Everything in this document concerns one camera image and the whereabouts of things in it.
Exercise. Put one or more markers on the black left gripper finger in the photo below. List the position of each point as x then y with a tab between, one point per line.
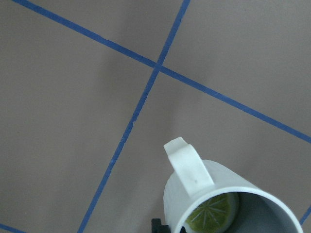
157	227

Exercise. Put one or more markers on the white mug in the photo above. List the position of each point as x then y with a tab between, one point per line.
195	180

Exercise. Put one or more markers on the green lemon slice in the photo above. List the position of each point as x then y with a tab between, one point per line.
214	215

